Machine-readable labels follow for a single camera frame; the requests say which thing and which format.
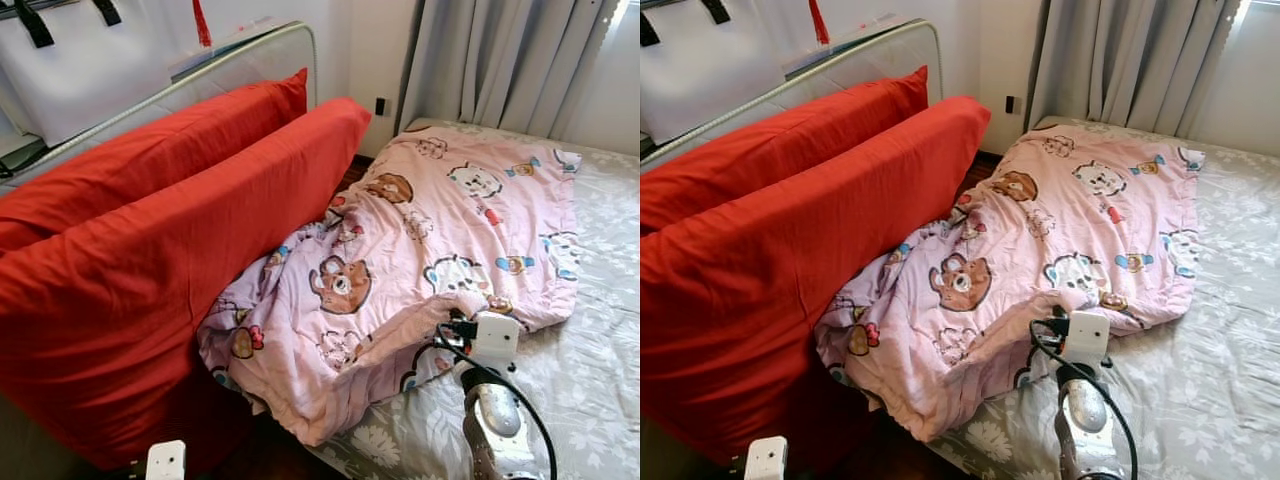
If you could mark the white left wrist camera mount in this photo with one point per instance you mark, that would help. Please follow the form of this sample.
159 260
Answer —
167 462
767 460

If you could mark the grey curtain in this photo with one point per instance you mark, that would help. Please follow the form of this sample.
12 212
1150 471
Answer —
500 60
1130 60

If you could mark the red tassel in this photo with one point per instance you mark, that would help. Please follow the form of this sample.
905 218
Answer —
819 22
201 25

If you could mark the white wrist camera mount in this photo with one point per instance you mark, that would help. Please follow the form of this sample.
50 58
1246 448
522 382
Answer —
167 462
497 338
1090 335
767 460

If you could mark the pink cartoon blanket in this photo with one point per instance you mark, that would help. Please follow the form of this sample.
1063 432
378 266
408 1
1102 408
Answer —
1040 225
420 230

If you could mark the large red pillow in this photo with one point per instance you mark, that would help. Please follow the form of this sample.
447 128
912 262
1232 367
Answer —
780 150
120 320
150 160
760 310

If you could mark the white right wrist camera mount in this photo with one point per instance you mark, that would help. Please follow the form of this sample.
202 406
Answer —
497 338
1090 335

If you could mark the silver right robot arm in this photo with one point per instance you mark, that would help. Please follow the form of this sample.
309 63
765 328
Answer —
495 420
1085 420

